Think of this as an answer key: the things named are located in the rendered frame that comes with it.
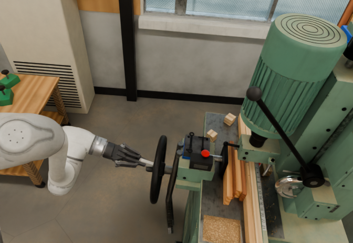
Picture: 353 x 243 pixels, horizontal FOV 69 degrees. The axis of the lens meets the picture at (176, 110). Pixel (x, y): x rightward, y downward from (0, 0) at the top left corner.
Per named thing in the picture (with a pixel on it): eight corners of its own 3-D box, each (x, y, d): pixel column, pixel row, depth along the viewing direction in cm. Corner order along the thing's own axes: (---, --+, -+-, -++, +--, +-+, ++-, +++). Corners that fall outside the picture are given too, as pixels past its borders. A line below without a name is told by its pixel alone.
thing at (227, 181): (222, 151, 109) (226, 142, 104) (227, 152, 109) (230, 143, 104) (223, 204, 92) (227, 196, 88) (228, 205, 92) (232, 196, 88)
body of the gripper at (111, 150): (103, 152, 112) (123, 159, 114) (108, 137, 118) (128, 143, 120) (100, 160, 117) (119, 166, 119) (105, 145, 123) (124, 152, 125)
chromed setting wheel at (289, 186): (268, 189, 91) (281, 170, 83) (303, 194, 91) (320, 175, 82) (269, 197, 89) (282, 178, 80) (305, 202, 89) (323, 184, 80)
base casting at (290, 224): (199, 147, 133) (201, 135, 127) (311, 163, 131) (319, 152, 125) (192, 237, 102) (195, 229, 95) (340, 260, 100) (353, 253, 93)
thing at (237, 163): (231, 157, 107) (234, 149, 103) (236, 157, 107) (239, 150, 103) (232, 196, 94) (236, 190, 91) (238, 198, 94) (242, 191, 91)
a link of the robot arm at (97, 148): (97, 131, 116) (110, 135, 118) (93, 142, 123) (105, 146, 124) (90, 147, 110) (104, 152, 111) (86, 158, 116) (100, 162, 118)
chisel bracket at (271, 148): (235, 147, 100) (241, 133, 94) (271, 152, 100) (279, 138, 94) (236, 163, 95) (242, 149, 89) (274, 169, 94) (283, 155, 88)
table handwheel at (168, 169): (156, 127, 102) (143, 204, 93) (207, 133, 101) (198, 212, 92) (160, 141, 129) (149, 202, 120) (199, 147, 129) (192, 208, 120)
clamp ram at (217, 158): (205, 154, 106) (208, 140, 100) (222, 157, 106) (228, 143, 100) (204, 173, 100) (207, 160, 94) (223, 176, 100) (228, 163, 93)
